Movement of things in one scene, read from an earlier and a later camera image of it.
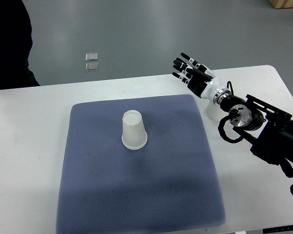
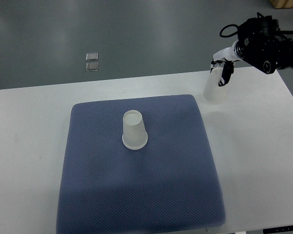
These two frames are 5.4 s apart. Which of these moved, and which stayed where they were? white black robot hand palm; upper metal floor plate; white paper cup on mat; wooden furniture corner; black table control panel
Moved: white black robot hand palm
Stayed: upper metal floor plate; wooden furniture corner; black table control panel; white paper cup on mat
